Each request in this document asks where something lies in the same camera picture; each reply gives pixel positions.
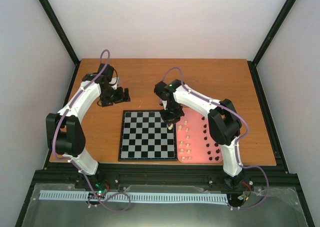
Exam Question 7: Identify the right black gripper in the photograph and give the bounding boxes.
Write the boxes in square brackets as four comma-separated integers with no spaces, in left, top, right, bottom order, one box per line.
[159,102,185,126]

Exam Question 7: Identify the black white chess board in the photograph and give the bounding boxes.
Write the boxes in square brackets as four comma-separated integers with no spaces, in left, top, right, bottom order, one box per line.
[118,110,178,162]

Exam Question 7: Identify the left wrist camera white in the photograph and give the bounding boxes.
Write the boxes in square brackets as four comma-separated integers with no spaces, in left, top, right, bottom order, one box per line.
[109,77,120,90]

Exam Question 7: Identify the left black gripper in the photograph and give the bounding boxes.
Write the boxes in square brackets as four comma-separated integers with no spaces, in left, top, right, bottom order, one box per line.
[101,86,131,107]

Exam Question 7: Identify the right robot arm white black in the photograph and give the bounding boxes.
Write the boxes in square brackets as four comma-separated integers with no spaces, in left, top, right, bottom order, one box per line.
[153,79,245,191]

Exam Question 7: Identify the pink plastic tray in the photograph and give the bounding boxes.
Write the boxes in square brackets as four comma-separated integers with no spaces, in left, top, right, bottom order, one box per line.
[175,107,223,164]

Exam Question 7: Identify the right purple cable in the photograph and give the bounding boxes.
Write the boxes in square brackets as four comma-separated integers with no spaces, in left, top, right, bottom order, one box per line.
[162,66,270,210]

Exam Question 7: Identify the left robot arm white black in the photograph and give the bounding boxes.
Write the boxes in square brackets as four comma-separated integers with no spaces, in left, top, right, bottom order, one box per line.
[45,73,131,189]

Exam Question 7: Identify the light blue slotted cable duct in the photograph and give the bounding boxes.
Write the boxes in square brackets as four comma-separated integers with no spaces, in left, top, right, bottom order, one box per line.
[38,190,228,205]

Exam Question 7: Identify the black aluminium frame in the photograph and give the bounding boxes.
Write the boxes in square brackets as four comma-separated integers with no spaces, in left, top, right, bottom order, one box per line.
[15,0,315,227]

